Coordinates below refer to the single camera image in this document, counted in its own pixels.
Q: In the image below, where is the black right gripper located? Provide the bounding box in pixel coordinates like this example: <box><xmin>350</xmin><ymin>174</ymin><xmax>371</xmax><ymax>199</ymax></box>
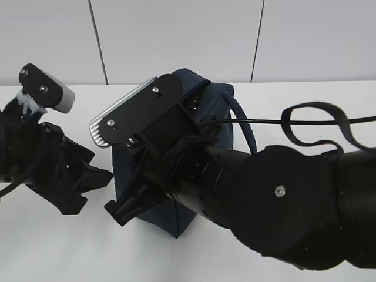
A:
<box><xmin>104</xmin><ymin>117</ymin><xmax>224</xmax><ymax>227</ymax></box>

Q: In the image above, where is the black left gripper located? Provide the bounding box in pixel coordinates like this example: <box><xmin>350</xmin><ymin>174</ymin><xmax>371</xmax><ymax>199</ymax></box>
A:
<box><xmin>1</xmin><ymin>98</ymin><xmax>113</xmax><ymax>215</ymax></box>

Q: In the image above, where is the dark blue lunch bag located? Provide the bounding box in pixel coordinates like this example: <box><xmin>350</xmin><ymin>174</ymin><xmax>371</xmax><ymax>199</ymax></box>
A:
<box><xmin>112</xmin><ymin>68</ymin><xmax>247</xmax><ymax>238</ymax></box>

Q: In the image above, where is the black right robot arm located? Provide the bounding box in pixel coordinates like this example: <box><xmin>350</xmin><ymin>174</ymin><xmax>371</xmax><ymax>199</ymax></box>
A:
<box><xmin>99</xmin><ymin>117</ymin><xmax>375</xmax><ymax>270</ymax></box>

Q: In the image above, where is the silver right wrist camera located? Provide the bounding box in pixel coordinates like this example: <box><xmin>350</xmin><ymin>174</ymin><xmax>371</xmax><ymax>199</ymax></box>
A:
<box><xmin>89</xmin><ymin>74</ymin><xmax>183</xmax><ymax>148</ymax></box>

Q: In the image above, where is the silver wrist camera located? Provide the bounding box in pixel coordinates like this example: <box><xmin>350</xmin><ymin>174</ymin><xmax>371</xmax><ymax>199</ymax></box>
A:
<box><xmin>89</xmin><ymin>74</ymin><xmax>183</xmax><ymax>148</ymax></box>
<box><xmin>18</xmin><ymin>63</ymin><xmax>75</xmax><ymax>113</ymax></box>

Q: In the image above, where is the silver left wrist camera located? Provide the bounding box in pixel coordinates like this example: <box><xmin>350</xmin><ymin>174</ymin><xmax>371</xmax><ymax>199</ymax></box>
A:
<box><xmin>18</xmin><ymin>63</ymin><xmax>75</xmax><ymax>113</ymax></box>

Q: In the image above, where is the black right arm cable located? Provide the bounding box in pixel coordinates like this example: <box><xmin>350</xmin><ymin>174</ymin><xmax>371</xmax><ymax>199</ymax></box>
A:
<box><xmin>199</xmin><ymin>101</ymin><xmax>376</xmax><ymax>153</ymax></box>

